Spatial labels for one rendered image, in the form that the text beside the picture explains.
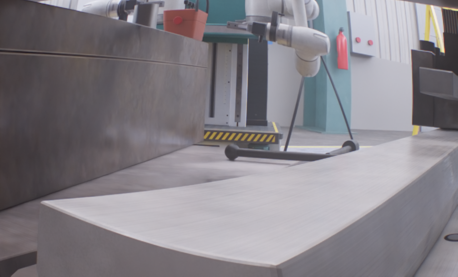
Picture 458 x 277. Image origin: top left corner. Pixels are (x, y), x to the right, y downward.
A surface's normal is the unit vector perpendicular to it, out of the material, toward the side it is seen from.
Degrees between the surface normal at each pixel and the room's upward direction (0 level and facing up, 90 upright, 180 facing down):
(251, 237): 0
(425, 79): 90
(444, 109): 90
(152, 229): 0
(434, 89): 90
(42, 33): 90
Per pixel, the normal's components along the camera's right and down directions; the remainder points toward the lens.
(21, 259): 0.93, 0.07
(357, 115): 0.20, 0.07
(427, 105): -0.55, 0.03
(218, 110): -0.06, 0.06
